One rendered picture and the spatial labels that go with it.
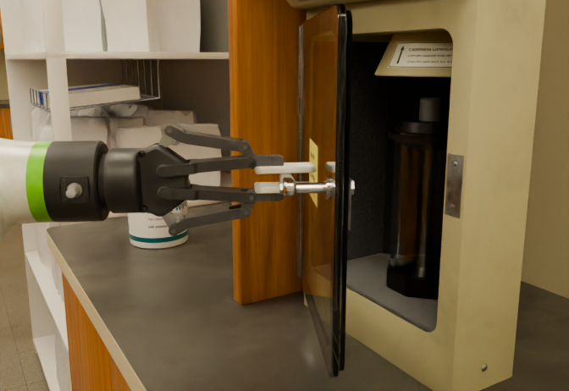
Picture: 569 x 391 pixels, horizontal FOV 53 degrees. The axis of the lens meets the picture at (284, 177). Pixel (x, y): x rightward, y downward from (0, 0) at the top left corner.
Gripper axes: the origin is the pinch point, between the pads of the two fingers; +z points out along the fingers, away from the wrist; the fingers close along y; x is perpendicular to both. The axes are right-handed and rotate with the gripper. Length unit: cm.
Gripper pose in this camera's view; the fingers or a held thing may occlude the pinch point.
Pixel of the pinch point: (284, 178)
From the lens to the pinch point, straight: 66.7
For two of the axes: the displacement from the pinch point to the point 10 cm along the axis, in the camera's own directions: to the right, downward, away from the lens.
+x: -0.9, -2.0, 9.8
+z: 10.0, -0.2, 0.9
